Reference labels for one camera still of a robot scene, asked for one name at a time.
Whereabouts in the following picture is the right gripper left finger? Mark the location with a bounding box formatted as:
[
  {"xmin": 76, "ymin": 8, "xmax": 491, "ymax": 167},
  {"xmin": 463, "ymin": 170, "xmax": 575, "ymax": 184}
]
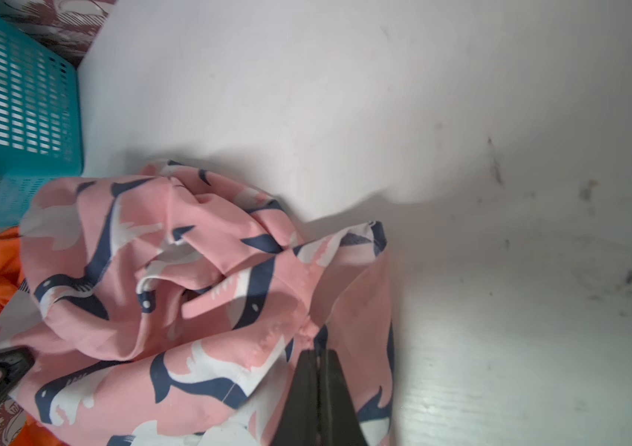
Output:
[{"xmin": 270, "ymin": 350, "xmax": 320, "ymax": 446}]

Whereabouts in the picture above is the teal plastic basket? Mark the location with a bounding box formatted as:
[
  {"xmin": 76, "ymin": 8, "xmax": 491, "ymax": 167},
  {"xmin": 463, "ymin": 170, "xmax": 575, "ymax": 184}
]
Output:
[{"xmin": 0, "ymin": 18, "xmax": 84, "ymax": 228}]

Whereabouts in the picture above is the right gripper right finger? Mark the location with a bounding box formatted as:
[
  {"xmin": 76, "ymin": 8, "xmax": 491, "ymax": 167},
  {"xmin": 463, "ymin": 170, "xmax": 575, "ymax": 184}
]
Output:
[{"xmin": 320, "ymin": 349, "xmax": 367, "ymax": 446}]

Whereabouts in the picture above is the orange garment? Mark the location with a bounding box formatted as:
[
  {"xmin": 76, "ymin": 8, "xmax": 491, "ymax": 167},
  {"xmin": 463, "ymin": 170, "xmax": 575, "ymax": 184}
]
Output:
[{"xmin": 0, "ymin": 227, "xmax": 64, "ymax": 445}]

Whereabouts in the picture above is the pink patterned garment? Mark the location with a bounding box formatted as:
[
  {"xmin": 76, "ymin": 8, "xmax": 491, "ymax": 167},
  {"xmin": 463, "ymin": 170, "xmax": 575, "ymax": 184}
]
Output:
[{"xmin": 0, "ymin": 162, "xmax": 395, "ymax": 445}]

